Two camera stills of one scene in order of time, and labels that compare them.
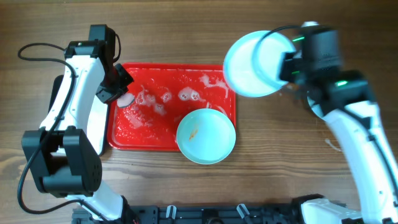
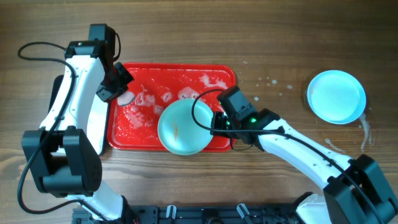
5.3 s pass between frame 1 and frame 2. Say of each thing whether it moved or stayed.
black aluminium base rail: stayed
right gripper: moved
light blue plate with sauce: moved
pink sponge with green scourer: stayed
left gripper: stayed
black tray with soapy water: stayed
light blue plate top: moved
